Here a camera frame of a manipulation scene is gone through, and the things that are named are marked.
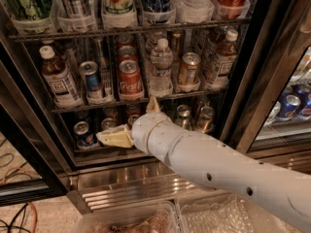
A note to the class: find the fridge left glass door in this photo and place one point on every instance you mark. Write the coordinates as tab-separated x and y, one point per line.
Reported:
18	129

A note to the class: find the tea bottle right white cap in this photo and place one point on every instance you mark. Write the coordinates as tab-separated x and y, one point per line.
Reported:
222	58

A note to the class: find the gold can middle shelf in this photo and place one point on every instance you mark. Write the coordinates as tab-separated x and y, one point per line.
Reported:
188	69

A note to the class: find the tea bottle white cap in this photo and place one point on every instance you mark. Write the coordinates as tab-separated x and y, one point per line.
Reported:
58	76
222	58

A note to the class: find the green can top shelf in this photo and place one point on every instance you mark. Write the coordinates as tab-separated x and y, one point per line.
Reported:
30	9

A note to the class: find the blue pepsi can shelf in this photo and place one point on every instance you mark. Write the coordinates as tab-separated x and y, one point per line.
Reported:
82	131
90	74

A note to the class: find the green silver can bottom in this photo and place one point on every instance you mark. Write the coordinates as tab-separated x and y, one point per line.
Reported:
182	117

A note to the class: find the gold can bottom right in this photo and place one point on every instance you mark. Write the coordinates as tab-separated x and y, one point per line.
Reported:
205	119

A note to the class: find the blue pepsi can bottom shelf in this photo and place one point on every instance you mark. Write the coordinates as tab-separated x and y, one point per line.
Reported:
82	131

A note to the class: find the silver can top shelf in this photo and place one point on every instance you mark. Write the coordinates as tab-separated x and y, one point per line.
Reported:
77	8

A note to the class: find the steel fridge bottom grille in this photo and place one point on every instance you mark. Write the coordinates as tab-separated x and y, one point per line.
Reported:
148	179

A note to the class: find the fridge glass door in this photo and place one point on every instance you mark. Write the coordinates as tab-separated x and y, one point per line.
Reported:
277	36
18	129

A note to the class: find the red coke can behind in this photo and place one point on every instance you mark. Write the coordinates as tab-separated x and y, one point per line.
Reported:
127	53

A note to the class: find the red can bottom shelf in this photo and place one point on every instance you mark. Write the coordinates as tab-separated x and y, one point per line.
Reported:
131	120

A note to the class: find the pepsi can right fridge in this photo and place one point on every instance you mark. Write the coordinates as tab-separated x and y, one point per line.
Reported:
289	104

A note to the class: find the tea bottle left white cap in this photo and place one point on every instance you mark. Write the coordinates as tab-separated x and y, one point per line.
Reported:
58	76

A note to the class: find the clear plastic bin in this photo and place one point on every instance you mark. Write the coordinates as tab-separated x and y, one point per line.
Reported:
220	212
157	217

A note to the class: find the blue pepsi can middle shelf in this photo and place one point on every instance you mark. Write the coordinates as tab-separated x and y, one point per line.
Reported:
90	74

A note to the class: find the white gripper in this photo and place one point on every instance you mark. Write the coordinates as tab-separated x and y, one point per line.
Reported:
143	132

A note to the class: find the clear water bottle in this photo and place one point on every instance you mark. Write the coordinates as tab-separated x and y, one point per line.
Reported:
161	66

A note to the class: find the gold can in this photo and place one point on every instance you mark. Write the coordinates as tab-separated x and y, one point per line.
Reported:
108	123
205	119

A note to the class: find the clear plastic bin left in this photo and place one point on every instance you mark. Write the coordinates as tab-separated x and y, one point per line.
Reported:
157	217

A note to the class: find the red coke can front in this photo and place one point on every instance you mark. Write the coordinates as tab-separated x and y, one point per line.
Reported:
129	77

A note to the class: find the gold can bottom left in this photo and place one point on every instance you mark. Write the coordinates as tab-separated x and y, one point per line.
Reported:
108	123

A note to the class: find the clear plastic bin right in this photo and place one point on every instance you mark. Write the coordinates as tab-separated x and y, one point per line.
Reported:
220	212

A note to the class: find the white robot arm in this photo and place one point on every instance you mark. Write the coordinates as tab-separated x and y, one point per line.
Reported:
207	162

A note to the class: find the fridge right glass door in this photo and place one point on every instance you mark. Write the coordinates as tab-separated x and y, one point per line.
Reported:
277	36

